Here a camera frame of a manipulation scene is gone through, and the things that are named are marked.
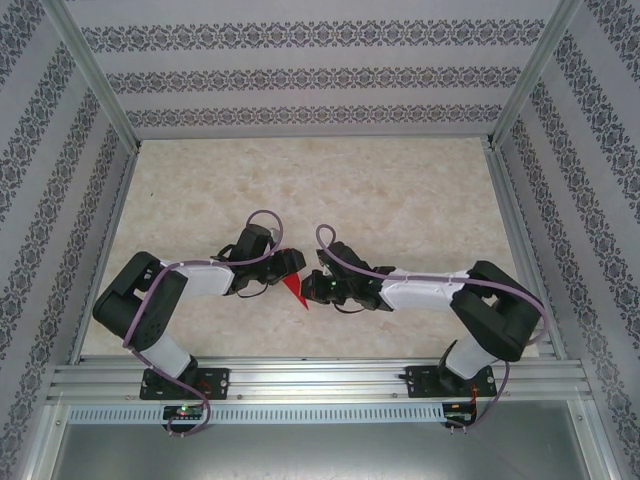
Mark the red paper sheet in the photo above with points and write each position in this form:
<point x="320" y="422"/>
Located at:
<point x="296" y="290"/>

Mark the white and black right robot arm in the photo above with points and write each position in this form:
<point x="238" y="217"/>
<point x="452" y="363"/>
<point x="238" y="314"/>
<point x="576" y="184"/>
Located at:
<point x="425" y="295"/>

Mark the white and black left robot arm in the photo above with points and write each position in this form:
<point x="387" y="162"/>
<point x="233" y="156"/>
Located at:
<point x="205" y="277"/>

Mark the grey metal panel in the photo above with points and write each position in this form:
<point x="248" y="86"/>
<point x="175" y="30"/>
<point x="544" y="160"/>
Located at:
<point x="320" y="455"/>

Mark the aluminium mounting rail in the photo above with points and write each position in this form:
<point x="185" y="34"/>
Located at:
<point x="320" y="380"/>

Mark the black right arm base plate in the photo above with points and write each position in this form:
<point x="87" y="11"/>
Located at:
<point x="420" y="382"/>

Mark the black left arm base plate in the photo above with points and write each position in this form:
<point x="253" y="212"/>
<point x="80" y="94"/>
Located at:
<point x="217" y="384"/>

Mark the aluminium side rail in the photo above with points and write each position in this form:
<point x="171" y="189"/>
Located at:
<point x="119" y="215"/>
<point x="512" y="215"/>

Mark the aluminium frame post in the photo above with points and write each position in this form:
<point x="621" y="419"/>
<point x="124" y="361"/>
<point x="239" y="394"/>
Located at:
<point x="537" y="70"/>
<point x="90" y="70"/>

